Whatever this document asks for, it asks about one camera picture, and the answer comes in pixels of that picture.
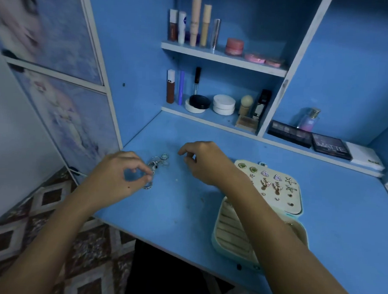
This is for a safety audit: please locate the person's left forearm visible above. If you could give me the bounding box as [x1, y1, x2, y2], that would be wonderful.
[0, 188, 108, 294]

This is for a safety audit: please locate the pile of silver rings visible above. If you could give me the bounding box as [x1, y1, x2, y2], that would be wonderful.
[143, 153, 171, 191]

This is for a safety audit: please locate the white tube blue label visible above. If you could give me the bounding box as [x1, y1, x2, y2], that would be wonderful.
[177, 11, 188, 45]

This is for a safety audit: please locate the person's dark clothing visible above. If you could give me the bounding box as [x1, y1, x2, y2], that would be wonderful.
[123, 239, 268, 294]

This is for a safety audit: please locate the person's right hand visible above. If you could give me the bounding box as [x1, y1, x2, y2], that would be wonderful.
[176, 140, 236, 188]

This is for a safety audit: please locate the person's right forearm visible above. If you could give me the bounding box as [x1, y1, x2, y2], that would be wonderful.
[210, 172, 367, 294]

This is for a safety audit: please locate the short beige cosmetic tube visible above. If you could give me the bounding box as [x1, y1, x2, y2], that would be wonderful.
[200, 4, 213, 48]

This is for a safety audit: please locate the beige makeup sponge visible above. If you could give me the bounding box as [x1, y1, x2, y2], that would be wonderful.
[239, 94, 255, 117]

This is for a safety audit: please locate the white framed marbled panel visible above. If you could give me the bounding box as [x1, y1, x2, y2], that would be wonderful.
[0, 0, 129, 181]

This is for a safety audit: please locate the white shelf unit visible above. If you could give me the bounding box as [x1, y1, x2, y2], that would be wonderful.
[156, 0, 388, 179]

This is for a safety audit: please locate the cream jewellery box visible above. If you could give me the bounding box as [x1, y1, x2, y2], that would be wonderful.
[210, 158, 314, 273]

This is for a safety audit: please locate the white bowl black inside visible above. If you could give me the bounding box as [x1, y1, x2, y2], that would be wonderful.
[184, 94, 212, 115]

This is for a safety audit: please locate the person's left hand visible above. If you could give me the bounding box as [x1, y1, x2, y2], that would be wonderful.
[79, 148, 155, 212]

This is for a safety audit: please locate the white flat box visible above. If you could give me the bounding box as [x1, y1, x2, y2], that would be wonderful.
[344, 141, 386, 174]

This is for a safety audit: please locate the brown lipstick tube white cap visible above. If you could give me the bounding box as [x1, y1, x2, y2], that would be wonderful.
[165, 69, 177, 104]

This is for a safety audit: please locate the square brown powder compact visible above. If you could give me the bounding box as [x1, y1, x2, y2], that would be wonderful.
[235, 114, 259, 131]

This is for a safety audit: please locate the tall beige cosmetic tube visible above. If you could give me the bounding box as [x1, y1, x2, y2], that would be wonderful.
[189, 0, 203, 48]

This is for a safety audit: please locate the white round cream jar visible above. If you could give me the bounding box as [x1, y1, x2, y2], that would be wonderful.
[212, 94, 237, 116]

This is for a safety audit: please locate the black lettered eyeshadow palette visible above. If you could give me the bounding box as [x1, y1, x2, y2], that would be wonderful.
[310, 132, 353, 161]

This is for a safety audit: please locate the blue cosmetic tube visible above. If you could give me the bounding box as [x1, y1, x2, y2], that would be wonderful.
[177, 70, 186, 106]

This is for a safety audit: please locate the dark eyeshadow palette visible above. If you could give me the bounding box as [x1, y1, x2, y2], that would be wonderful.
[267, 119, 314, 148]

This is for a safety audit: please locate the small pink perfume bottle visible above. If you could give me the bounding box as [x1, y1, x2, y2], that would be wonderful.
[297, 107, 321, 132]

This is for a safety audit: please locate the black makeup brush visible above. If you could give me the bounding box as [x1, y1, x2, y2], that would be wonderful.
[193, 66, 202, 96]

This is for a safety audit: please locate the black cosmetic bottle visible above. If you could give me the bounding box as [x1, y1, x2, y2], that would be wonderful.
[252, 89, 272, 121]

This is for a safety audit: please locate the pink round jar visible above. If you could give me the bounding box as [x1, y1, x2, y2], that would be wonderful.
[225, 38, 245, 56]

